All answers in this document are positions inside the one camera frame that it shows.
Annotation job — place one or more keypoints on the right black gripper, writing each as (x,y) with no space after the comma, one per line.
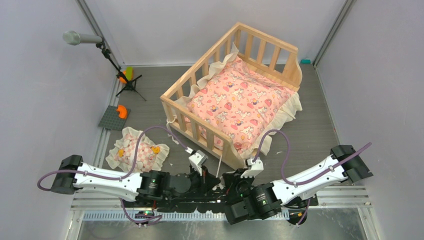
(232,180)

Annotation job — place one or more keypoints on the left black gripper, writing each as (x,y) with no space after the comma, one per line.
(207,181)

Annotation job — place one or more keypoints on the pink printed cushion with ties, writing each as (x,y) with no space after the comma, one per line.
(241,104)

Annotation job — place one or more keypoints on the wooden slatted pet bed frame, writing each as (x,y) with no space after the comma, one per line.
(263,53)

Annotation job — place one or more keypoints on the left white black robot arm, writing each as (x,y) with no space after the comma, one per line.
(75,175)

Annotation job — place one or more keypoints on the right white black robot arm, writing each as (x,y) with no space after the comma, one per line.
(343,164)

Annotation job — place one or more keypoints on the small checkered ruffled pillow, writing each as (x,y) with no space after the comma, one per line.
(149,156)

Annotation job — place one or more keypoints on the orange curved toy piece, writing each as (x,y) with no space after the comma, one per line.
(122,112)

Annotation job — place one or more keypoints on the grey building plate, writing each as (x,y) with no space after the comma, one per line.
(110,119)

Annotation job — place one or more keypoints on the orange green toy ball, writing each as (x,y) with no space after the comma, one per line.
(129,74)

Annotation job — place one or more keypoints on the teal small block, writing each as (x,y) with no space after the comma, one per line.
(305,61)

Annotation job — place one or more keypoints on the silver microphone on tripod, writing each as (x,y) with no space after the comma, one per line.
(73,38)

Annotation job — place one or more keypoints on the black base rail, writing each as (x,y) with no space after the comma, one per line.
(198,202)

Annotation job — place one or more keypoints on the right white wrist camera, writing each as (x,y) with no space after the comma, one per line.
(254,167)

